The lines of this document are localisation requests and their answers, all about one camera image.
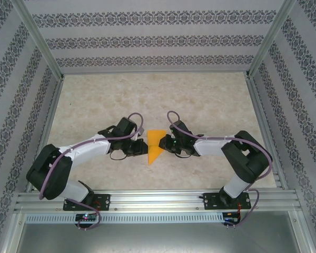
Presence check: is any orange cloth piece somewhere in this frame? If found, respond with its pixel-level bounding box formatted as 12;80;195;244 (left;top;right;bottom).
146;129;167;166

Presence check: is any small controller board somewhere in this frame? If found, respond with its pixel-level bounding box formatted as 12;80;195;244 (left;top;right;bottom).
75;213;97;222
224;212;242;224

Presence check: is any grey metal shelf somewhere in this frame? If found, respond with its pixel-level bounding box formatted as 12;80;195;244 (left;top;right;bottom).
14;223;306;253

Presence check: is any long aluminium mounting rail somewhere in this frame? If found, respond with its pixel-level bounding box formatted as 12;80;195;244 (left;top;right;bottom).
14;191;303;213

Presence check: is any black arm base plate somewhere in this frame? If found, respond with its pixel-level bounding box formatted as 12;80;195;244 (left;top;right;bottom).
203;192;251;211
63;194;112;212

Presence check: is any slotted grey cable duct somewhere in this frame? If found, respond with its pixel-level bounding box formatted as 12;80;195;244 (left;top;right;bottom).
25;212;225;224

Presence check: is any aluminium side rail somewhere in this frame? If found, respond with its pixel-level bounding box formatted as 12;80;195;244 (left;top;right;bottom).
25;76;65;192
245;75;290;190

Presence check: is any purple cable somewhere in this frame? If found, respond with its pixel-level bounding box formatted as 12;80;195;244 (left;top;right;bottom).
38;112;144;232
166;110;274;229

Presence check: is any slanted aluminium frame post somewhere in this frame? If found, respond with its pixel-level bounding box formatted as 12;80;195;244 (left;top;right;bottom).
246;0;298;79
12;0;64;79

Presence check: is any aluminium corner post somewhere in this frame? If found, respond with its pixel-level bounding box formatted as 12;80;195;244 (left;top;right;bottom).
0;212;27;253
288;210;316;253

